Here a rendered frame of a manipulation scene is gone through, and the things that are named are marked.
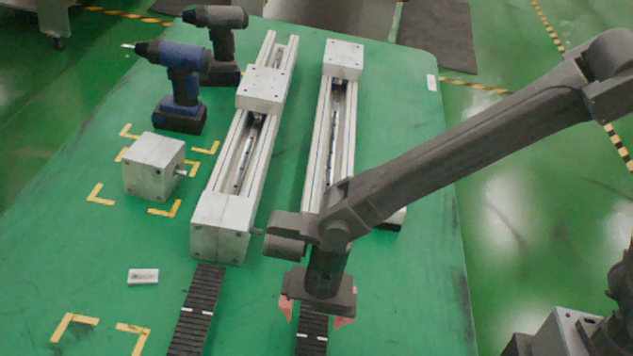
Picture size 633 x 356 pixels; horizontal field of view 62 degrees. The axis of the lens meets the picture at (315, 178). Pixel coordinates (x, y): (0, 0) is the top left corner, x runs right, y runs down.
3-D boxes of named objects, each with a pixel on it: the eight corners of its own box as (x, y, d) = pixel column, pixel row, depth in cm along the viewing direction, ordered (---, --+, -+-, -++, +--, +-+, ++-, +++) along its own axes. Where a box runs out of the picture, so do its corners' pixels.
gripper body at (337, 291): (290, 271, 87) (297, 240, 82) (351, 282, 87) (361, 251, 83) (285, 302, 82) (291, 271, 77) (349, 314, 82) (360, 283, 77)
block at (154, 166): (175, 207, 109) (175, 171, 103) (123, 192, 110) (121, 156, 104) (195, 179, 117) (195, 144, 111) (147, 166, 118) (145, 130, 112)
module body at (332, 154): (343, 250, 107) (351, 219, 102) (295, 241, 107) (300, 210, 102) (353, 72, 170) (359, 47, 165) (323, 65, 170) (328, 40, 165)
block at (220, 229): (254, 268, 100) (259, 234, 94) (189, 257, 99) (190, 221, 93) (262, 235, 107) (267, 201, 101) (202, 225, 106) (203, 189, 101)
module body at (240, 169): (251, 234, 107) (254, 202, 101) (202, 225, 106) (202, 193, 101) (296, 60, 170) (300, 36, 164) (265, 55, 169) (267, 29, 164)
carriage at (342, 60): (357, 90, 149) (363, 69, 144) (319, 83, 148) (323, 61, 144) (358, 65, 161) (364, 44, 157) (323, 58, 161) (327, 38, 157)
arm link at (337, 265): (352, 251, 74) (355, 224, 78) (304, 242, 74) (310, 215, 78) (343, 283, 78) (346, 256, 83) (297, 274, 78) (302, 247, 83)
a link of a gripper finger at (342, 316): (307, 305, 92) (316, 269, 86) (348, 313, 92) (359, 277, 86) (303, 338, 87) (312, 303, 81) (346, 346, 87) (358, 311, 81)
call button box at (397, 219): (398, 233, 114) (407, 211, 110) (355, 225, 114) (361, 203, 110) (397, 208, 120) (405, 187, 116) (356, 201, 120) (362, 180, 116)
